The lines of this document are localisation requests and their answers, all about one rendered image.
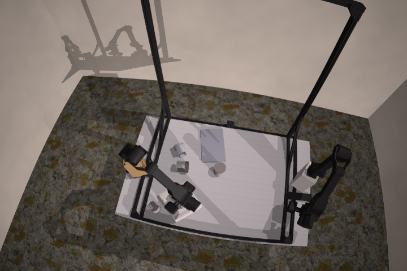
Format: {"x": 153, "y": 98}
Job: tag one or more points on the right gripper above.
{"x": 171, "y": 207}

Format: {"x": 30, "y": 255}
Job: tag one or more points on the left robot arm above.
{"x": 319, "y": 202}

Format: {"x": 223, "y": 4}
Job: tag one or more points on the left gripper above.
{"x": 292, "y": 207}

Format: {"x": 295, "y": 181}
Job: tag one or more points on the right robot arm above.
{"x": 180, "y": 193}

